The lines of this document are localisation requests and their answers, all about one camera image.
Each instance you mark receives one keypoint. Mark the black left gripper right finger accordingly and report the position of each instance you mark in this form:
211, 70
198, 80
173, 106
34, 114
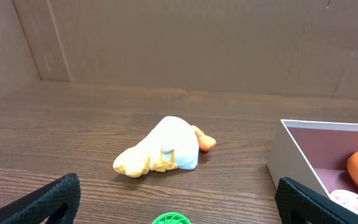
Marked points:
297, 204

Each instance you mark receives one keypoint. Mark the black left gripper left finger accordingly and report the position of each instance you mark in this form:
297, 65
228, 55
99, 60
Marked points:
56, 202

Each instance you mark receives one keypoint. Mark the small wooden rattle drum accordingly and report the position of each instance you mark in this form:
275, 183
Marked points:
346, 199

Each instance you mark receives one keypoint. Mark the white plush duck toy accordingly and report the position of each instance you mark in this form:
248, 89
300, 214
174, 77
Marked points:
172, 144

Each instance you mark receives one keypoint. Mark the white box pink inside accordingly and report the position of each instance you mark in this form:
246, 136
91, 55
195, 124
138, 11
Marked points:
315, 154

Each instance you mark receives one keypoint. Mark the green round gear toy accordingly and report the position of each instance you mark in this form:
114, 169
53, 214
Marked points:
171, 218

